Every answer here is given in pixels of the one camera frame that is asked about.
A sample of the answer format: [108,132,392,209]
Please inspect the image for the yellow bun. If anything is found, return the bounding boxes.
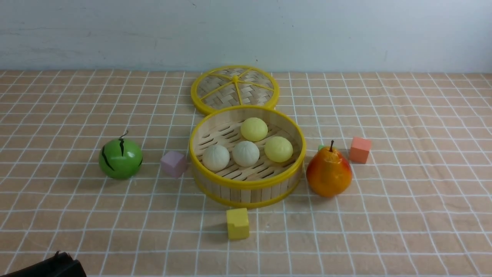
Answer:
[264,136,293,163]
[240,117,268,142]

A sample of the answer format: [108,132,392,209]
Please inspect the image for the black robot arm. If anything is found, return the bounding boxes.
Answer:
[3,251,87,277]

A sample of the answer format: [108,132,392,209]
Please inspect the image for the bamboo steamer tray yellow rim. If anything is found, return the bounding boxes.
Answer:
[189,106,306,209]

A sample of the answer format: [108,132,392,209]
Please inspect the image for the purple cube block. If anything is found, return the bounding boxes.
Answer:
[160,150,188,178]

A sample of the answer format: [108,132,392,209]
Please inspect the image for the orange toy pear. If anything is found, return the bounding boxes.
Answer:
[306,140,352,198]

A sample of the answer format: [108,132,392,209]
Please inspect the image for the yellow cube block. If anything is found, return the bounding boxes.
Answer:
[226,207,250,240]

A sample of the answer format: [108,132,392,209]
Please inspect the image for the orange cube block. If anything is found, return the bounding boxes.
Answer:
[349,137,372,164]

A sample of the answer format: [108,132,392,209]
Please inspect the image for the white bun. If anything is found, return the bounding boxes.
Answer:
[232,141,259,168]
[202,144,230,172]

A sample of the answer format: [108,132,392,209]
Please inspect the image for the woven steamer lid yellow rim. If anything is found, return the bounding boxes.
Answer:
[190,65,280,115]

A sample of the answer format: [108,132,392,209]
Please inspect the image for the green toy watermelon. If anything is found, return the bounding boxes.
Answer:
[99,131,143,180]

